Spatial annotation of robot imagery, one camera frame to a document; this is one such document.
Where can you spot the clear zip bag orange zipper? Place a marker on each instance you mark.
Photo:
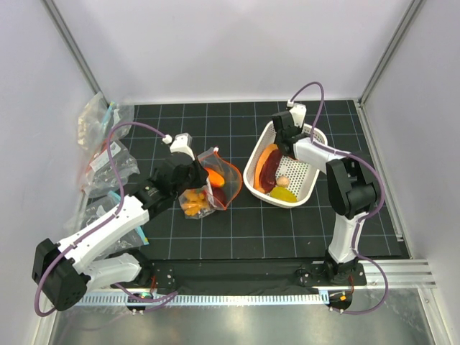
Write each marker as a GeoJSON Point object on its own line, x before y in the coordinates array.
{"type": "Point", "coordinates": [212, 159]}

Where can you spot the aluminium frame rail left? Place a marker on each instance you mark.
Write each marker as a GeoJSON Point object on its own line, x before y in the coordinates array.
{"type": "Point", "coordinates": [67, 37]}

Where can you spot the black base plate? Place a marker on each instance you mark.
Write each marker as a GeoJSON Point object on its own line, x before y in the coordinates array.
{"type": "Point", "coordinates": [246, 275]}

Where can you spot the white perforated plastic basket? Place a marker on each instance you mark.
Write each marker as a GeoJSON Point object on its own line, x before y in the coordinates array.
{"type": "Point", "coordinates": [302, 175]}

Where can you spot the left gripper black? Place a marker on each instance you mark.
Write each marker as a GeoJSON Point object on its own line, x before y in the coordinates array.
{"type": "Point", "coordinates": [201, 175]}

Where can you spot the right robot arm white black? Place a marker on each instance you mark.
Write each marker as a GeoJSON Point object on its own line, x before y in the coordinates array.
{"type": "Point", "coordinates": [354, 188]}

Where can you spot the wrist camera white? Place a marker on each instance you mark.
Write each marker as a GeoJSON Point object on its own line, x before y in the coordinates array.
{"type": "Point", "coordinates": [182, 144]}
{"type": "Point", "coordinates": [298, 112]}

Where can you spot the black grid cutting mat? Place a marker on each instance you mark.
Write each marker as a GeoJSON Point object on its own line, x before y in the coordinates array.
{"type": "Point", "coordinates": [249, 228]}

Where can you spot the orange papaya slice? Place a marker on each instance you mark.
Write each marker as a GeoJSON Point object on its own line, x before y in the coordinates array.
{"type": "Point", "coordinates": [260, 163]}

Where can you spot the aluminium frame rail right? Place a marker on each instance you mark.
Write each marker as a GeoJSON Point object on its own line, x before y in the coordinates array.
{"type": "Point", "coordinates": [396, 40]}

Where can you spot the aluminium frame rail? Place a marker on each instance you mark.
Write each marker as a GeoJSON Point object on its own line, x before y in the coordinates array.
{"type": "Point", "coordinates": [396, 40]}
{"type": "Point", "coordinates": [67, 37]}

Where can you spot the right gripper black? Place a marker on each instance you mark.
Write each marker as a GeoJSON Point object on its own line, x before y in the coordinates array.
{"type": "Point", "coordinates": [300, 130]}

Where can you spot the beige garlic bulb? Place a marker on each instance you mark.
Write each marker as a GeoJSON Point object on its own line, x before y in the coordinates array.
{"type": "Point", "coordinates": [283, 181]}

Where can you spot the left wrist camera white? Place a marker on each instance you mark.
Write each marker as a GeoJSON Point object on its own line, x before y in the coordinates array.
{"type": "Point", "coordinates": [182, 144]}

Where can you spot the yellow orange ginger root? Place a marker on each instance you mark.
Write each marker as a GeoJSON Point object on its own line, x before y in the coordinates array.
{"type": "Point", "coordinates": [194, 202]}

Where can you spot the dark red passion fruit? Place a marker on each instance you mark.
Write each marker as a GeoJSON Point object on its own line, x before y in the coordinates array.
{"type": "Point", "coordinates": [219, 198]}

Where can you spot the dark red meat slice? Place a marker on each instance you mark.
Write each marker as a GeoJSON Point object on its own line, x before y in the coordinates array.
{"type": "Point", "coordinates": [267, 177]}

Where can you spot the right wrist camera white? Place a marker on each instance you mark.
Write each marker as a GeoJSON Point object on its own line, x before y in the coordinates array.
{"type": "Point", "coordinates": [298, 112]}

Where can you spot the clear bag with white label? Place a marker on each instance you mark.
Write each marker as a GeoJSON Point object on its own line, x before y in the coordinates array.
{"type": "Point", "coordinates": [99, 177]}

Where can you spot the yellow lemon slice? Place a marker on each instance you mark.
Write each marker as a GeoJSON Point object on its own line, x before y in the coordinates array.
{"type": "Point", "coordinates": [283, 194]}

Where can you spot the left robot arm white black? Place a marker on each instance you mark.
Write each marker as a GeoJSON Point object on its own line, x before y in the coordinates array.
{"type": "Point", "coordinates": [67, 270]}

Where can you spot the slotted aluminium cable duct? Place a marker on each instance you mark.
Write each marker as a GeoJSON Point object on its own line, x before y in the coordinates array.
{"type": "Point", "coordinates": [119, 298]}

